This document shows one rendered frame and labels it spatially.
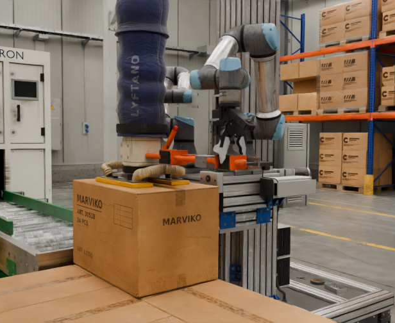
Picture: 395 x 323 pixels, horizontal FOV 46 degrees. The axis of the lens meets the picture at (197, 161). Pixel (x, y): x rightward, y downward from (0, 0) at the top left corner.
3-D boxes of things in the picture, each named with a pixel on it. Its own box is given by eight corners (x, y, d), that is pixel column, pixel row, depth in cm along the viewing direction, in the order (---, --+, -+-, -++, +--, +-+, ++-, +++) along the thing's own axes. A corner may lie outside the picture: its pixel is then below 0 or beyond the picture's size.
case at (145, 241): (72, 263, 222) (72, 179, 219) (144, 250, 246) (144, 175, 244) (138, 298, 175) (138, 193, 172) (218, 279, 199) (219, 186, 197)
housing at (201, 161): (193, 166, 172) (193, 155, 172) (208, 166, 176) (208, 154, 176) (206, 168, 167) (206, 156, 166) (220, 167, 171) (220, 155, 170)
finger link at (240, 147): (238, 158, 169) (231, 135, 167) (250, 159, 165) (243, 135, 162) (233, 162, 168) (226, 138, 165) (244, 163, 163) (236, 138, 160)
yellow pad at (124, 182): (95, 181, 213) (95, 170, 213) (114, 180, 219) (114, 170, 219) (132, 189, 186) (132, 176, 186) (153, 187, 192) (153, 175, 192)
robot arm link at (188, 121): (193, 140, 258) (193, 115, 257) (170, 139, 258) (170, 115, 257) (194, 139, 270) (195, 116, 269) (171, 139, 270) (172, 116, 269)
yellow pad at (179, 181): (131, 179, 225) (131, 168, 224) (149, 178, 231) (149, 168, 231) (171, 186, 198) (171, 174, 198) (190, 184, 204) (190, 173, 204)
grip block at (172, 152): (158, 163, 189) (158, 149, 188) (177, 163, 195) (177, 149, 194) (169, 165, 182) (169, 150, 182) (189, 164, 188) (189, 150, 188)
